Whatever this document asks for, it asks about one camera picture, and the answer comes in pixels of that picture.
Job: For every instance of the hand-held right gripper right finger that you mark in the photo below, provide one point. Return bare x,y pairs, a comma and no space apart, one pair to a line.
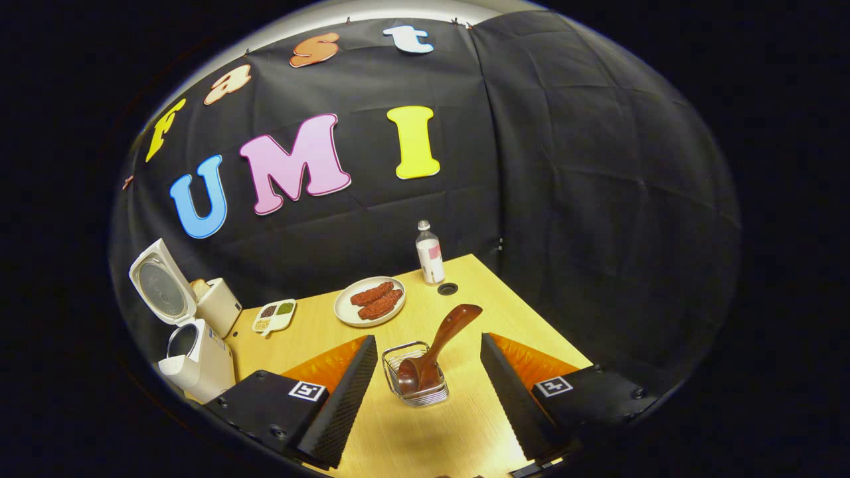
508,398

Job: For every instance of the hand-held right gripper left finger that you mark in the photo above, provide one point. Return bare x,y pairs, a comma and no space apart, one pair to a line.
348,398

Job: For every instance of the brown wooden spoon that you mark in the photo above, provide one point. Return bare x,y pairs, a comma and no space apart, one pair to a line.
445,342

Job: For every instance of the white rice cooker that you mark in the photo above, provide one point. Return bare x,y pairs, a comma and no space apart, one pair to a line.
212,362

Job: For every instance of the white round plate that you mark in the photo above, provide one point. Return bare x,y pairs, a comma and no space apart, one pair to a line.
346,312

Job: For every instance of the red meat patty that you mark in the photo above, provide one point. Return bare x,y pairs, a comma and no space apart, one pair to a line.
370,293
382,307

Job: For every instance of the white divided bean dish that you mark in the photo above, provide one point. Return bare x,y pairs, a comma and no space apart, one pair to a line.
273,316

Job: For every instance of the white toaster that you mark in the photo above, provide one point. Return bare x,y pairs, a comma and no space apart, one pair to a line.
224,307

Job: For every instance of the clear bottle with pink label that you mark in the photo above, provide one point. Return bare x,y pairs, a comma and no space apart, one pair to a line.
430,255

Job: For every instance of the toasted bread slice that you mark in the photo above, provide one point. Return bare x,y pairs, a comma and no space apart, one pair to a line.
200,289

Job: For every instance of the black backdrop cloth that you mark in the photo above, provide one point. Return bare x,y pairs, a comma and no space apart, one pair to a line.
564,166

